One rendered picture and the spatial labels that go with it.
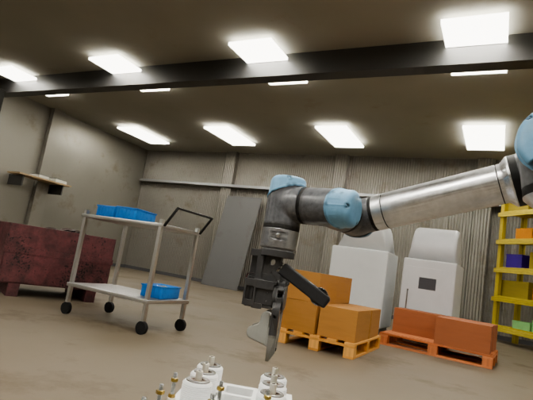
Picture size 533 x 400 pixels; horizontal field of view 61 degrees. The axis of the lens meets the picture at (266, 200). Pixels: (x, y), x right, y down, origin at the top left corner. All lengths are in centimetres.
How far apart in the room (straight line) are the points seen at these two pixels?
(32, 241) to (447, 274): 469
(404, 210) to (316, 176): 966
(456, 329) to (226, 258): 661
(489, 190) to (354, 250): 557
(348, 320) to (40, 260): 292
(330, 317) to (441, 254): 259
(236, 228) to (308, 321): 694
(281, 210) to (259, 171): 1035
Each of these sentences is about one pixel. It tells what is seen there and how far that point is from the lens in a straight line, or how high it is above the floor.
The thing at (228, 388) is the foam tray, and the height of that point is 17.
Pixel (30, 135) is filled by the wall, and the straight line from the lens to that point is 1118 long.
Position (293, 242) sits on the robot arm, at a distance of 91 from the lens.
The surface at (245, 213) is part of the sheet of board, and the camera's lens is 1090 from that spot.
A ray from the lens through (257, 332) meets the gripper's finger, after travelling 91.
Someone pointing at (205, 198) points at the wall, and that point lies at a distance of 1189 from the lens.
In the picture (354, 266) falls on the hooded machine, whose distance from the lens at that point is 643.
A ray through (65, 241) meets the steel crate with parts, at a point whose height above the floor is 57.
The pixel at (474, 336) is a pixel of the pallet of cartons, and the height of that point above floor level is 28.
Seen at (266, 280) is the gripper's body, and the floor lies 61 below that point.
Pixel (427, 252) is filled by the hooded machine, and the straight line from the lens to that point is 630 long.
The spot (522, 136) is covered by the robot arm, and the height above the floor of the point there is 88.
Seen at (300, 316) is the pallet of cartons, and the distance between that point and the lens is 413.
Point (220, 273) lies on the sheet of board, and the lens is 1067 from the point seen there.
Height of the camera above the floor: 64
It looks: 8 degrees up
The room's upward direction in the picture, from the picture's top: 9 degrees clockwise
